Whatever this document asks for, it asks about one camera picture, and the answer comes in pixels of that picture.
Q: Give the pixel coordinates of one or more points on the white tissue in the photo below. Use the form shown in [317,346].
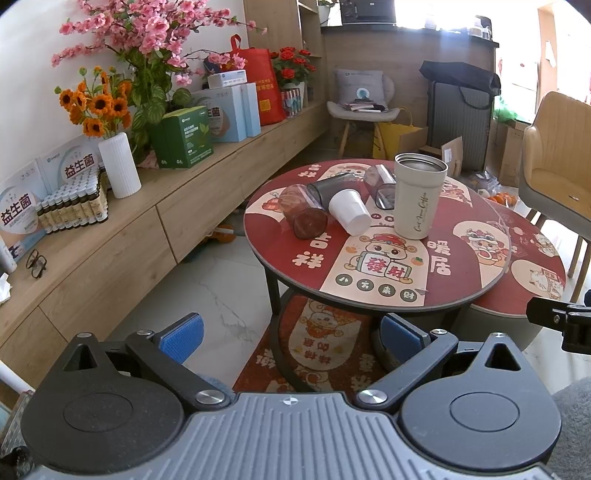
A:
[4,288]

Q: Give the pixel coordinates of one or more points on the dark clear cup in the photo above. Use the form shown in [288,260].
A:
[381,187]

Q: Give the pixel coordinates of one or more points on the white ribbed vase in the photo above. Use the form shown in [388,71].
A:
[120,166]

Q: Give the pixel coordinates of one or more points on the grey cushion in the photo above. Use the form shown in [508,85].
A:
[358,85]

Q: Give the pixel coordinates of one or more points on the grey fluffy cloth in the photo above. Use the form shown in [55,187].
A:
[575,424]

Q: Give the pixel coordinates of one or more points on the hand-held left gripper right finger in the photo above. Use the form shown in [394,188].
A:
[399,337]

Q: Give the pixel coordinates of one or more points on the white and blue box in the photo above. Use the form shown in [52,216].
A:
[21,217]
[69,159]

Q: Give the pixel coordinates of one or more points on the grey shell chair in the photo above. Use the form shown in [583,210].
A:
[364,117]

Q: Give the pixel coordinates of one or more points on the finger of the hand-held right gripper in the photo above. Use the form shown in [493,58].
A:
[575,323]

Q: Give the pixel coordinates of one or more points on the grey suitcase with black cover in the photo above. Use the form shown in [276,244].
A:
[457,120]

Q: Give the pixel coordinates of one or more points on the yellow paper bag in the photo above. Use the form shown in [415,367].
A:
[397,138]

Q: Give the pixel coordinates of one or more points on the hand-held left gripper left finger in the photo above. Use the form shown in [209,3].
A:
[182,337]

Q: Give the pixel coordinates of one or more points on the tall cream cup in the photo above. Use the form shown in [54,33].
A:
[418,203]

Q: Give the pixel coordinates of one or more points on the white paper cup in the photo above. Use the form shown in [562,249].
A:
[348,210]

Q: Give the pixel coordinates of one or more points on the small white box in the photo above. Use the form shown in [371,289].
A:
[226,79]

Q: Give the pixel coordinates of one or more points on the pink blossom branches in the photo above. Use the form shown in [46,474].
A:
[152,27]

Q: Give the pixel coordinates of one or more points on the long wooden cabinet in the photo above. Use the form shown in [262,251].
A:
[138,240]

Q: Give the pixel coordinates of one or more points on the red tote bag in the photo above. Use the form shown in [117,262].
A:
[263,83]

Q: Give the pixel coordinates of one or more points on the green box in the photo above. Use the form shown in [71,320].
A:
[184,138]

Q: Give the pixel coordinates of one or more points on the striped flower pot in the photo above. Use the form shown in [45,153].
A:
[293,101]

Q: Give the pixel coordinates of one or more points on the light blue box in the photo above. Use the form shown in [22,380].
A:
[231,113]

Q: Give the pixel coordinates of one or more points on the rows of small brown bottles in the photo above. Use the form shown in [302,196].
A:
[74,203]

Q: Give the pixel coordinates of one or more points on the green leafy plant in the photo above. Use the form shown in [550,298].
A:
[150,97]

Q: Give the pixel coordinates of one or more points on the black eyeglasses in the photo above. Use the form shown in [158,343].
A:
[36,264]

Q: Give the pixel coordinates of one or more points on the red rose bouquet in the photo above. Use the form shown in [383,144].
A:
[291,62]

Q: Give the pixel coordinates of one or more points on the brown transparent cup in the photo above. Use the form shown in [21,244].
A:
[302,214]

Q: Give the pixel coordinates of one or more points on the orange sunflower bouquet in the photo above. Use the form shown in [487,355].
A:
[99,104]

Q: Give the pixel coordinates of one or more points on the beige armchair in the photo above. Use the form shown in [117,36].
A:
[554,161]

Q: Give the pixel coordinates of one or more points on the black appliance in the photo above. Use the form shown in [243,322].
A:
[367,11]

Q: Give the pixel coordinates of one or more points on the open cardboard box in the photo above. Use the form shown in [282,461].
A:
[450,154]

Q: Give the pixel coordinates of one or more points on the pile of oranges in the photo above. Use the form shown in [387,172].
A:
[503,200]

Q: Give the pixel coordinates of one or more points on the grey transparent cup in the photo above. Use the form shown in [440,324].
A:
[328,187]

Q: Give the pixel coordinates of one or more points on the tall cardboard box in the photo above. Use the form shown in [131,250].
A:
[510,152]

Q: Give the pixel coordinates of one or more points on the low round red printed table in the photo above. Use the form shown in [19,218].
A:
[531,244]

